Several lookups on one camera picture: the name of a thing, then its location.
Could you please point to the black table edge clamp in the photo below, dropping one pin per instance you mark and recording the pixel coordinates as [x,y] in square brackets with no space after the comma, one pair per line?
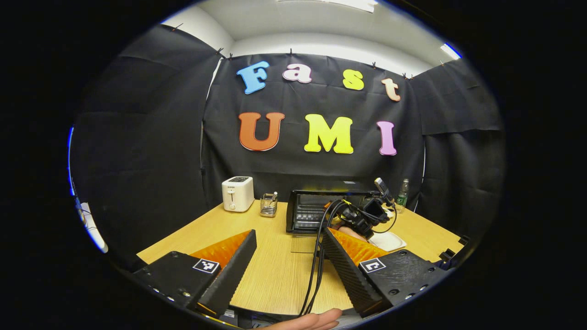
[447,255]
[464,239]

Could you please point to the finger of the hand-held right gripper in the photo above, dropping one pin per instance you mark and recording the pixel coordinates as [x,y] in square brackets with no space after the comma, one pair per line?
[328,206]

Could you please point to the black backdrop cloth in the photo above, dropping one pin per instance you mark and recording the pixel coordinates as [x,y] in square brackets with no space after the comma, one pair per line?
[151,137]

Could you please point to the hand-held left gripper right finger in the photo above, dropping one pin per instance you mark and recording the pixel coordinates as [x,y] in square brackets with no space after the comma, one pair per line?
[344,274]

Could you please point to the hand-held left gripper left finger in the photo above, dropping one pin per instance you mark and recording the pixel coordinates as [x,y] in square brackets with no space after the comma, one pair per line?
[231,274]

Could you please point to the small ceiling light panel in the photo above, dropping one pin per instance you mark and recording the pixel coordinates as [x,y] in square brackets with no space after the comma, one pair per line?
[450,50]

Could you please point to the clear water bottle green label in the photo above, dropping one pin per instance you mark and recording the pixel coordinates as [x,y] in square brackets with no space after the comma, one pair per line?
[402,197]

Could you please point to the black electric oven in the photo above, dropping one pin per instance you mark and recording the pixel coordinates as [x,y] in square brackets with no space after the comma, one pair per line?
[307,213]

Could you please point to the white square plate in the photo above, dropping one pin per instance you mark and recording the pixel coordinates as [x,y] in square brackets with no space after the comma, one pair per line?
[390,241]

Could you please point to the white toaster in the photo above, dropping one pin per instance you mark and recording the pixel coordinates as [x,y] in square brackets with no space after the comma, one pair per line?
[237,195]

